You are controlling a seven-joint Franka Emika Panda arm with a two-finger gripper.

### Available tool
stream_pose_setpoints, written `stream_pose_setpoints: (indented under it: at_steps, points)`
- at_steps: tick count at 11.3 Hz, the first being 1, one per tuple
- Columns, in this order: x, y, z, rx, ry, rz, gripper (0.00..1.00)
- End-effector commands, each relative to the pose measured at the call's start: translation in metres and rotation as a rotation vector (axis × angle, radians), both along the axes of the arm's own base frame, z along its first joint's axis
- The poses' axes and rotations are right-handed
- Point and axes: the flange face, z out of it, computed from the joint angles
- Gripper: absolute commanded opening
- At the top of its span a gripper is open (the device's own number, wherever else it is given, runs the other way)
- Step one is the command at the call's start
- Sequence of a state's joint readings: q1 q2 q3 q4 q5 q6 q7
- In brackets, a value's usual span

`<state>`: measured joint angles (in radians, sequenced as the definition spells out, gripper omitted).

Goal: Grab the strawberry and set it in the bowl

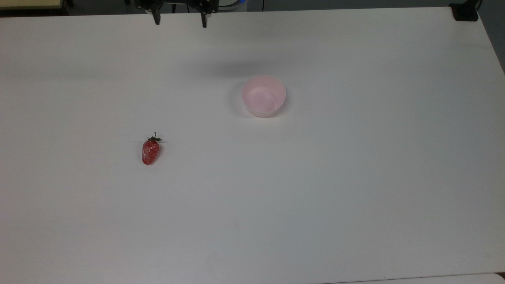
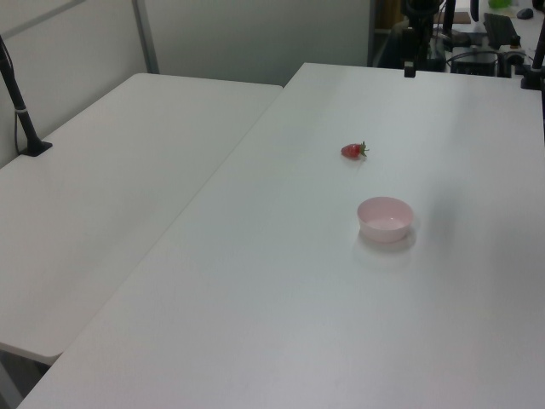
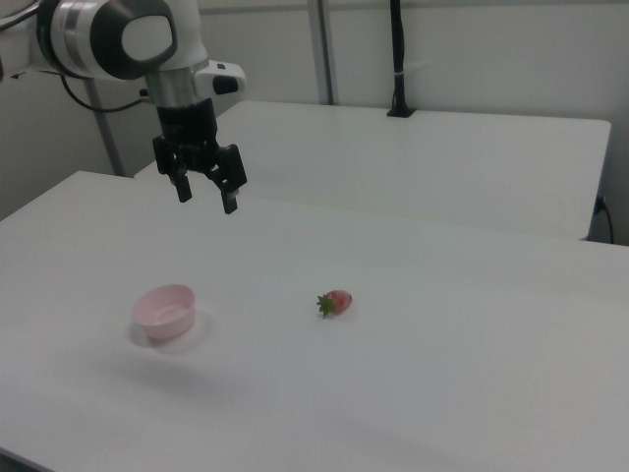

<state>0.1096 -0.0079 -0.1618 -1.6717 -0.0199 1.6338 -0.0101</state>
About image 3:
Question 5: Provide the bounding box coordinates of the black camera stand pole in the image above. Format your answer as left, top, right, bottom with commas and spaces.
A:
385, 0, 418, 119

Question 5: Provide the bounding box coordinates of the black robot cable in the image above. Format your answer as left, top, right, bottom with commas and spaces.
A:
59, 73, 150, 114

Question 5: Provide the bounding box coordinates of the white side table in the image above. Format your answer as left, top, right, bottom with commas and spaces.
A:
133, 99, 613, 242

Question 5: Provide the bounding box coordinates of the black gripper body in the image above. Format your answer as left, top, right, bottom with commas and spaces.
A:
151, 96, 235, 185

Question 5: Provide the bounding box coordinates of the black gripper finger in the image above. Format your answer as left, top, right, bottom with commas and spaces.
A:
173, 169, 193, 204
204, 144, 249, 215

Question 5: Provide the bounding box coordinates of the grey metal frame post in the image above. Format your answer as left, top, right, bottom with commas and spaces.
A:
84, 78, 126, 178

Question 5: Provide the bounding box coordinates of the pink plastic bowl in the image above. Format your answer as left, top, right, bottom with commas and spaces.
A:
132, 283, 197, 344

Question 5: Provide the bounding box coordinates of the black wall power cable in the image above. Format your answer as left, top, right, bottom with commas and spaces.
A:
594, 196, 615, 245

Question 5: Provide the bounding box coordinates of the red strawberry with green leaves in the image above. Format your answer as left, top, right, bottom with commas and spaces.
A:
315, 288, 354, 321

